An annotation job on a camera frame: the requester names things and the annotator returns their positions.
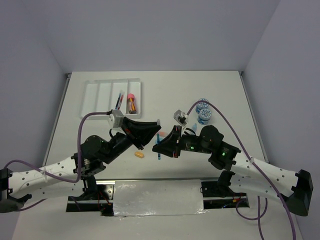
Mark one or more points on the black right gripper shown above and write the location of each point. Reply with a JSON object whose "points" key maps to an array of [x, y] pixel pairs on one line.
{"points": [[168, 145]]}

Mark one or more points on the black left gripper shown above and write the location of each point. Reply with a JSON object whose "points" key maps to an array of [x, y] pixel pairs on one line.
{"points": [[139, 133]]}

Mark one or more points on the orange highlighter cap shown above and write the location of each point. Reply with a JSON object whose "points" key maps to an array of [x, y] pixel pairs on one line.
{"points": [[139, 154]]}

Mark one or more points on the pink capped crayon tube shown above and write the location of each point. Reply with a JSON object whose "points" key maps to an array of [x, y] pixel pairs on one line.
{"points": [[131, 103]]}

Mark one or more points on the red gel pen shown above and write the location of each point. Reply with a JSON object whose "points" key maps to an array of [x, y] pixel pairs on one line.
{"points": [[120, 101]]}

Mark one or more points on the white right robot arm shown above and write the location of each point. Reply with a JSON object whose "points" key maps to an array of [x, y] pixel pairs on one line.
{"points": [[241, 174]]}

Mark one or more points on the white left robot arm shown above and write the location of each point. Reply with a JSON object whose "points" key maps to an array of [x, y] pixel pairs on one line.
{"points": [[92, 157]]}

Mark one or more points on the light blue highlighter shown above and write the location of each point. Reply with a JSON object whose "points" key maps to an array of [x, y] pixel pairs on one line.
{"points": [[194, 127]]}

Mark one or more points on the silver foil sheet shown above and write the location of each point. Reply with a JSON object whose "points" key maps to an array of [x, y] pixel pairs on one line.
{"points": [[157, 198]]}

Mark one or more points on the white compartment tray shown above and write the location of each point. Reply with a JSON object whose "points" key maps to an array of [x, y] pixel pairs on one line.
{"points": [[101, 96]]}

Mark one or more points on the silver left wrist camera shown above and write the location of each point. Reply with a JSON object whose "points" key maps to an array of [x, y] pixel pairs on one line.
{"points": [[115, 119]]}

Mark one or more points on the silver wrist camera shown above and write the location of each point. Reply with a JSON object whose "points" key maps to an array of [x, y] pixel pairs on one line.
{"points": [[182, 118], [115, 119]]}

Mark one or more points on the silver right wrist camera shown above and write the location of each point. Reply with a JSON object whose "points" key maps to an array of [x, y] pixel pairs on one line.
{"points": [[182, 118]]}

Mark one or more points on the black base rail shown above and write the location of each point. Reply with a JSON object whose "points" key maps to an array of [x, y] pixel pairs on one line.
{"points": [[102, 200]]}

